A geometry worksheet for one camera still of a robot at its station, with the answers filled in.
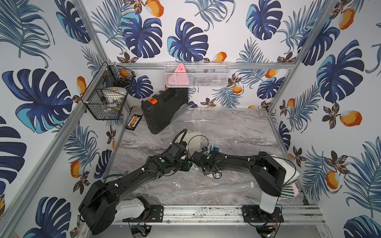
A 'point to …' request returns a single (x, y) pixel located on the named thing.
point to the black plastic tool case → (158, 110)
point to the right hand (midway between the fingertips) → (211, 167)
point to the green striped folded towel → (289, 191)
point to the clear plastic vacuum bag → (193, 187)
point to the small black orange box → (134, 122)
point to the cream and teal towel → (214, 148)
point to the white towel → (291, 173)
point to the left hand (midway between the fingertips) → (191, 162)
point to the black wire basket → (105, 96)
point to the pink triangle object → (179, 77)
